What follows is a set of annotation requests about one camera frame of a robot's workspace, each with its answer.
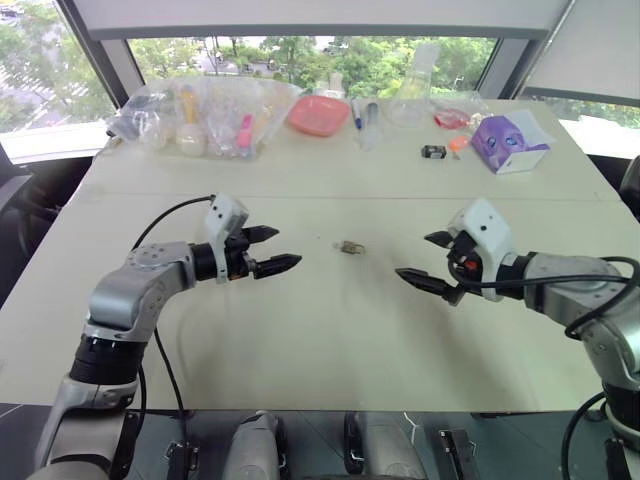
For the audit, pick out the blue pen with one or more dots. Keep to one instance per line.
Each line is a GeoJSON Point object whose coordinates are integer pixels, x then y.
{"type": "Point", "coordinates": [357, 116]}

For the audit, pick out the large clear plastic bag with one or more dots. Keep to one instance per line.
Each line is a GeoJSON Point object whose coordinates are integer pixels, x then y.
{"type": "Point", "coordinates": [225, 107]}

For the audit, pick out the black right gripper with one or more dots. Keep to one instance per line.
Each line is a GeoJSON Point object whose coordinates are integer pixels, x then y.
{"type": "Point", "coordinates": [465, 257]}

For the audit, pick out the red petri dish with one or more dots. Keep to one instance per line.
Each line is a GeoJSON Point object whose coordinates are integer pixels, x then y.
{"type": "Point", "coordinates": [452, 120]}

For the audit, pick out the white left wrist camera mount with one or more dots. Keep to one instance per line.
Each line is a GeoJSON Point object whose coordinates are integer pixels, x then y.
{"type": "Point", "coordinates": [225, 215]}

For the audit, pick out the dark chair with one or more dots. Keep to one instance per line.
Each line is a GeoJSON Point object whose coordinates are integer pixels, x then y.
{"type": "Point", "coordinates": [631, 185]}
{"type": "Point", "coordinates": [30, 210]}

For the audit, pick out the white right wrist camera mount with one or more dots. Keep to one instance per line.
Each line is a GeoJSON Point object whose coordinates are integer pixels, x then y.
{"type": "Point", "coordinates": [492, 235]}

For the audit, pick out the small clear plastic bag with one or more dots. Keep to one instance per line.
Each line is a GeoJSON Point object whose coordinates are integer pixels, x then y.
{"type": "Point", "coordinates": [470, 102]}

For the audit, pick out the white roller blind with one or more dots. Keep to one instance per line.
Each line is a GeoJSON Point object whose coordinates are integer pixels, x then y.
{"type": "Point", "coordinates": [590, 55]}

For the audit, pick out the yellow toy in bag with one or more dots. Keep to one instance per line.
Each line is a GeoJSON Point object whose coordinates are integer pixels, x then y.
{"type": "Point", "coordinates": [189, 102]}

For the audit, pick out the small black clip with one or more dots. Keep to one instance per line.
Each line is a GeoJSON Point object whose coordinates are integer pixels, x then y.
{"type": "Point", "coordinates": [434, 152]}

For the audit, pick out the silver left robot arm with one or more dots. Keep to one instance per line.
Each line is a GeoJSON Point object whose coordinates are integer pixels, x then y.
{"type": "Point", "coordinates": [150, 280]}

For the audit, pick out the purple and white tissue box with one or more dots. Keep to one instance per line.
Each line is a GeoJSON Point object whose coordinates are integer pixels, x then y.
{"type": "Point", "coordinates": [510, 145]}

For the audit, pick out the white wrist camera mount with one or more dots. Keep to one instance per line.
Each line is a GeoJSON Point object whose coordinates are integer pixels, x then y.
{"type": "Point", "coordinates": [492, 235]}
{"type": "Point", "coordinates": [225, 215]}

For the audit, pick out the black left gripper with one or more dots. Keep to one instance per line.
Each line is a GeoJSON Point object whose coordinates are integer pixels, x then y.
{"type": "Point", "coordinates": [237, 257]}

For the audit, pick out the clear bag with dark items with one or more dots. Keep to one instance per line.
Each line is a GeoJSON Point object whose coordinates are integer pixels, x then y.
{"type": "Point", "coordinates": [131, 117]}

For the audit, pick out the grey robot leg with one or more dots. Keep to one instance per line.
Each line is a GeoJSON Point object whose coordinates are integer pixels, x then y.
{"type": "Point", "coordinates": [387, 447]}
{"type": "Point", "coordinates": [257, 447]}

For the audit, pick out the small orange object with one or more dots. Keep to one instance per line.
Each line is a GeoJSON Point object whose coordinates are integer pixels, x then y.
{"type": "Point", "coordinates": [457, 144]}

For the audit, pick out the small metal connector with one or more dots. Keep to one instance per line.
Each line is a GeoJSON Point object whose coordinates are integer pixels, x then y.
{"type": "Point", "coordinates": [354, 247]}

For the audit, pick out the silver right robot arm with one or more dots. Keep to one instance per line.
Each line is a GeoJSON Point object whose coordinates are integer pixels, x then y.
{"type": "Point", "coordinates": [575, 295]}

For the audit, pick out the clear glass conical flask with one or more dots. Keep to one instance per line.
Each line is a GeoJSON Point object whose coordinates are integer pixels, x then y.
{"type": "Point", "coordinates": [412, 102]}

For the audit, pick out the small white bottle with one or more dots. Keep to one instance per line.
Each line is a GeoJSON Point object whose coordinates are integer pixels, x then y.
{"type": "Point", "coordinates": [335, 84]}

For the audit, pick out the pink stick in bag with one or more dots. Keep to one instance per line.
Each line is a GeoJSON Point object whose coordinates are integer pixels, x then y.
{"type": "Point", "coordinates": [246, 131]}

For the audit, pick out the round white bottle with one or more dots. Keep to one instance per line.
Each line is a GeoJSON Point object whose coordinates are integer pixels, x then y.
{"type": "Point", "coordinates": [191, 140]}

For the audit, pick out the pink plastic plate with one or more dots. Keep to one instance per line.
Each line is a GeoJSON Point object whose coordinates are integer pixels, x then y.
{"type": "Point", "coordinates": [317, 116]}

